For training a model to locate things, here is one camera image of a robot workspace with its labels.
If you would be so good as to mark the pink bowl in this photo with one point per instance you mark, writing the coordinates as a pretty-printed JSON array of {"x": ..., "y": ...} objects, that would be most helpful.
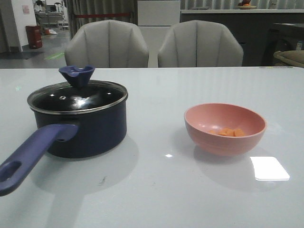
[{"x": 203, "y": 122}]

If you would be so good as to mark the glass lid blue knob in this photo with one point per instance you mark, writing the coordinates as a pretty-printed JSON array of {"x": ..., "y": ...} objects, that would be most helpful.
[{"x": 79, "y": 94}]

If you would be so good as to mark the grey chair left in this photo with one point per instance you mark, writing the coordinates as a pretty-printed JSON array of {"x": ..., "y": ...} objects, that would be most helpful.
[{"x": 108, "y": 44}]

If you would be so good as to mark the grey chair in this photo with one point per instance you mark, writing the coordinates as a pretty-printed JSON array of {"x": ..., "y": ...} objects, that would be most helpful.
[
  {"x": 198, "y": 43},
  {"x": 108, "y": 44}
]

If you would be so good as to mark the grey chair right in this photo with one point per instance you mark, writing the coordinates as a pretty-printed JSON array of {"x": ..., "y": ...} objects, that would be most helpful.
[{"x": 198, "y": 43}]

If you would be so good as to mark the white refrigerator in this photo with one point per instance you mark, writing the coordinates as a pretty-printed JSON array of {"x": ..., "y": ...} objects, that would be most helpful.
[{"x": 154, "y": 19}]

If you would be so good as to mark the dark kitchen counter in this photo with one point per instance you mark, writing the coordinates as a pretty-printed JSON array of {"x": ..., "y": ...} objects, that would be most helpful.
[{"x": 250, "y": 27}]

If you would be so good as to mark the fruit plate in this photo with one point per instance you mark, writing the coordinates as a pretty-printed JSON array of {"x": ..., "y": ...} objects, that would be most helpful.
[{"x": 245, "y": 5}]

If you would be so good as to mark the red bin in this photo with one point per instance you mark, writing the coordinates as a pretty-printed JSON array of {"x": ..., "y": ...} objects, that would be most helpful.
[{"x": 34, "y": 36}]

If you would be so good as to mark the beige sofa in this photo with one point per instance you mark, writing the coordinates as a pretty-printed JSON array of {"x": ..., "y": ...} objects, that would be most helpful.
[{"x": 290, "y": 58}]

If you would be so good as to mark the dark blue saucepan purple handle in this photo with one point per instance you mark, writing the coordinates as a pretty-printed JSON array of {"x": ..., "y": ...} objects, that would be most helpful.
[{"x": 68, "y": 136}]

